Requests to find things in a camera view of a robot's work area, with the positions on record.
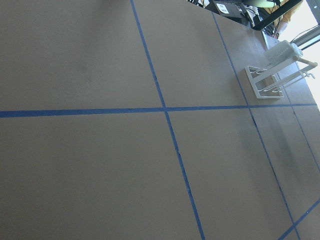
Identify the grey plastic cup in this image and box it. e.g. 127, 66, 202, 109
264, 40, 303, 65

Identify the white wire cup rack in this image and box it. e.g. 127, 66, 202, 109
244, 55, 318, 99

